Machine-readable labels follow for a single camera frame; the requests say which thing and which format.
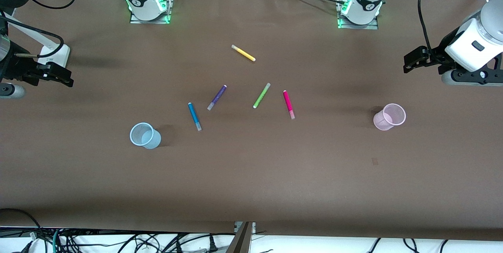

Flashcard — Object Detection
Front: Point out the pink marker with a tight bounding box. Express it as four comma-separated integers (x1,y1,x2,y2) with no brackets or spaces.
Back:
283,90,296,120

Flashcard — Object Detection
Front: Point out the purple marker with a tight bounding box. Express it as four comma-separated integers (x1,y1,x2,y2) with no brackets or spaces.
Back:
207,84,228,111

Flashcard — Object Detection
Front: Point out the translucent blue cup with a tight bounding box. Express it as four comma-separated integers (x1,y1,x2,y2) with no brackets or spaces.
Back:
130,122,162,150

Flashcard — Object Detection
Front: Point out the translucent pink cup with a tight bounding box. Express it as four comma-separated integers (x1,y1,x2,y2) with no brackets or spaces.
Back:
373,103,407,131

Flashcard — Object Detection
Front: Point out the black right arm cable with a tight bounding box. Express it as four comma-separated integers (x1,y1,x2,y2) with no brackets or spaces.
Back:
0,0,78,59

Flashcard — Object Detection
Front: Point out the yellow marker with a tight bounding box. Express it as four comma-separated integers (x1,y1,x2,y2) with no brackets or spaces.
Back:
231,44,256,62

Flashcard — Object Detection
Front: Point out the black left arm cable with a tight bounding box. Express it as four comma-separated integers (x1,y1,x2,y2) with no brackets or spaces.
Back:
417,0,437,51

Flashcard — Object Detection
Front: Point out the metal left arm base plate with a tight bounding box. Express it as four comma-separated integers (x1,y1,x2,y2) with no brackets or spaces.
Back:
337,0,379,30

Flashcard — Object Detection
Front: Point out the brown table leg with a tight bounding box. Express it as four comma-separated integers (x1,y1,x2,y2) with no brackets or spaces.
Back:
226,222,254,253

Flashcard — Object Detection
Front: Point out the white desk lamp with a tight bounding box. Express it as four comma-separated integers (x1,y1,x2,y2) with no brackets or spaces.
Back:
0,11,71,70

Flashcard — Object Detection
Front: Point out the blue marker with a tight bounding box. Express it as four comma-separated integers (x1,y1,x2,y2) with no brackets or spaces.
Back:
187,102,202,132

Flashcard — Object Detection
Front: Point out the black looped floor cable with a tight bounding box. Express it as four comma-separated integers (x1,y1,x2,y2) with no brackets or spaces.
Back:
0,208,44,253

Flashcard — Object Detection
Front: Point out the green marker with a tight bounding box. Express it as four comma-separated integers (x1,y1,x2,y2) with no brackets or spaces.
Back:
252,82,272,109

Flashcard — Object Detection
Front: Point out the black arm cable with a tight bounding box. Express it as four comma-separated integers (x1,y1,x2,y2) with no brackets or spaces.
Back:
417,0,437,51
0,0,78,59

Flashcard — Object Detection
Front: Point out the brown table cover sheet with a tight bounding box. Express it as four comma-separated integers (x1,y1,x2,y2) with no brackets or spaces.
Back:
0,0,503,242

